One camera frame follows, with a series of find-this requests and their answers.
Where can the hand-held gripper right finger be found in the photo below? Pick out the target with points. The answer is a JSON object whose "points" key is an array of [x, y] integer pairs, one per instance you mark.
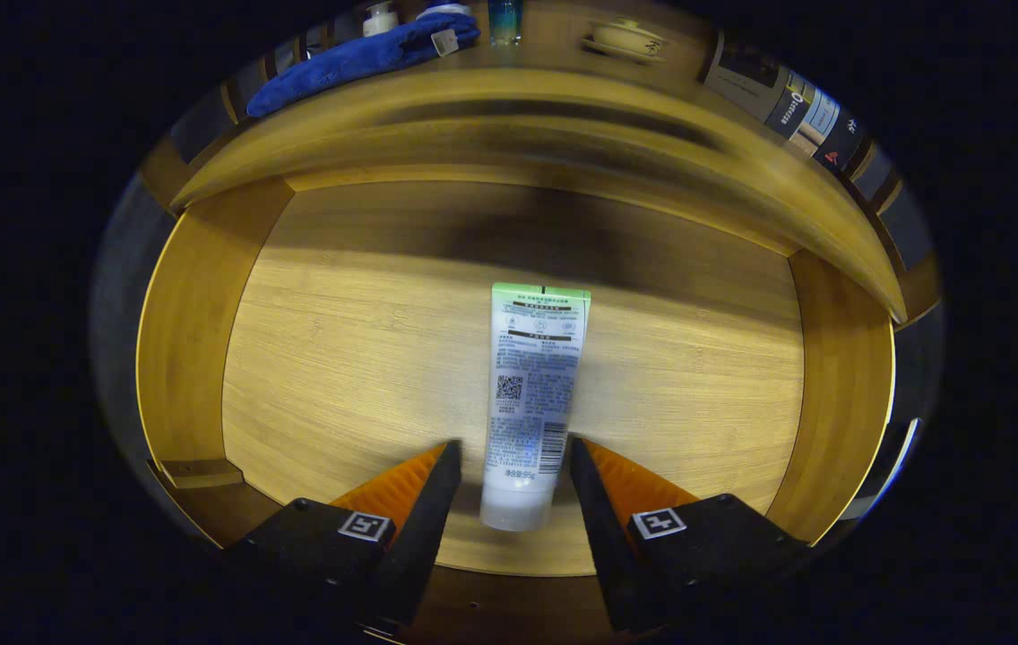
{"points": [[603, 546]]}

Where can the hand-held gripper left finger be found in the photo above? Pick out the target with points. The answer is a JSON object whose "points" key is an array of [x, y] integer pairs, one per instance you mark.
{"points": [[424, 537]]}

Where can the white green-tipped tube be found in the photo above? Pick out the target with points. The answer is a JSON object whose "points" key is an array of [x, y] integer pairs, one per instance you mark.
{"points": [[531, 385]]}

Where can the wooden drawer with black knob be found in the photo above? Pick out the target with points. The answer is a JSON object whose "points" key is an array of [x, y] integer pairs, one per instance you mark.
{"points": [[366, 358]]}

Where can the wooden cabinet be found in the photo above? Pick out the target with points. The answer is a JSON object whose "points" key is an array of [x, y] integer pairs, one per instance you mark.
{"points": [[563, 148]]}

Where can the wooden countertop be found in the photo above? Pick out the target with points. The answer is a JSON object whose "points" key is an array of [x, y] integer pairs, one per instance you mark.
{"points": [[545, 90]]}

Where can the black spine book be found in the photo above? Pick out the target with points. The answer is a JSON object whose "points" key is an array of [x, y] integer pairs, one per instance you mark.
{"points": [[845, 143]]}

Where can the blue folded towel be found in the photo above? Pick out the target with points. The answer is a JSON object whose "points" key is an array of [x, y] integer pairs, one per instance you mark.
{"points": [[348, 63]]}

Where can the pale spine book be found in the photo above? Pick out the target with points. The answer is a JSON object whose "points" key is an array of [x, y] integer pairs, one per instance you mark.
{"points": [[821, 116]]}

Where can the blue spine book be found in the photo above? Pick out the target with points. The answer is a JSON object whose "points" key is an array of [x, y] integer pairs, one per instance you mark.
{"points": [[742, 76]]}

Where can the beige lidded teacup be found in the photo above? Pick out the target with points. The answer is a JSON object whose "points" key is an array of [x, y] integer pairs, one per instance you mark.
{"points": [[625, 38]]}

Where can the white pump bottle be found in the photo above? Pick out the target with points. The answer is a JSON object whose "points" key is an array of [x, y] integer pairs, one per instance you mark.
{"points": [[380, 21]]}

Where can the teal slim bottle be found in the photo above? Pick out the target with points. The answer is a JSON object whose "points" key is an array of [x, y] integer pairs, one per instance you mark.
{"points": [[505, 22]]}

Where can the small white blue-capped bottle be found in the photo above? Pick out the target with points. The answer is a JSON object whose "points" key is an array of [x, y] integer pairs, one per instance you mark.
{"points": [[444, 10]]}

